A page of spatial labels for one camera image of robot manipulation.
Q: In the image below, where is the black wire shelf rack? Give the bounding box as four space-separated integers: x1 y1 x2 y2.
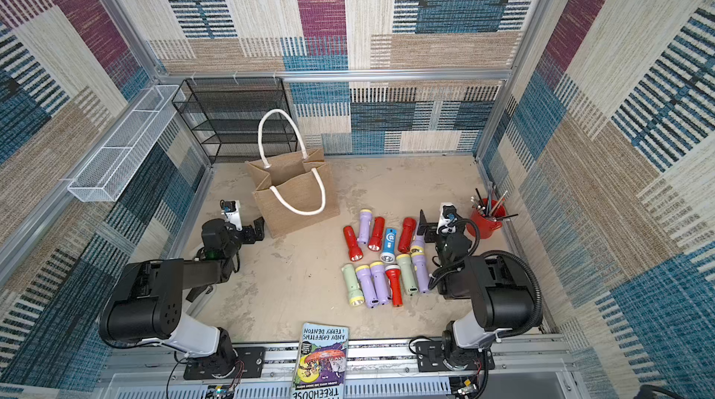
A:
172 77 292 164

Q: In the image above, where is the red pen cup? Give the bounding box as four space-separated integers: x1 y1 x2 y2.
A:
467 182 518 239

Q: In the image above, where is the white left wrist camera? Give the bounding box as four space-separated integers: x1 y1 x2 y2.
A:
220 200 242 231

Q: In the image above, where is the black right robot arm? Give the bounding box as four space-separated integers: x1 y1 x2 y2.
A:
411 205 543 371

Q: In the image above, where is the green flashlight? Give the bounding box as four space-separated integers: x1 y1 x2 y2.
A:
341 264 365 307
397 254 419 296

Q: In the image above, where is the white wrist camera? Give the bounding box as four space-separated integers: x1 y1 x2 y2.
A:
437 203 460 236
220 200 242 231

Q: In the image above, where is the brown jute tote bag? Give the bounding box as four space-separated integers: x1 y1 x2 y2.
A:
246 108 340 239

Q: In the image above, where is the blue flashlight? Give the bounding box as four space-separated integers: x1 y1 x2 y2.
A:
380 228 397 264

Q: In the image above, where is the red flashlight lower row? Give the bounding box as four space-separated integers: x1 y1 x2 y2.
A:
385 264 403 308

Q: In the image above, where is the white mesh wall basket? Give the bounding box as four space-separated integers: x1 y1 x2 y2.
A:
68 85 179 203

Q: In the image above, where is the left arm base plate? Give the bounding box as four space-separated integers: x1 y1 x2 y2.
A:
182 346 266 380

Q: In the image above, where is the purple flashlight upper row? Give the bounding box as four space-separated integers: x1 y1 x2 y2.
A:
357 209 372 246

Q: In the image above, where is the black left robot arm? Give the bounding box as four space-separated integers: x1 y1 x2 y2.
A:
99 218 266 379

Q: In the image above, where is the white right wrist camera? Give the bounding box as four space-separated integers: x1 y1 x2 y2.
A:
437 203 460 236

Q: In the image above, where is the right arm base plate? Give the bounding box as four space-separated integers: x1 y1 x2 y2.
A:
408 338 495 372

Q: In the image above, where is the colourful treehouse book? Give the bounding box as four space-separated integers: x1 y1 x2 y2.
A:
290 323 349 399

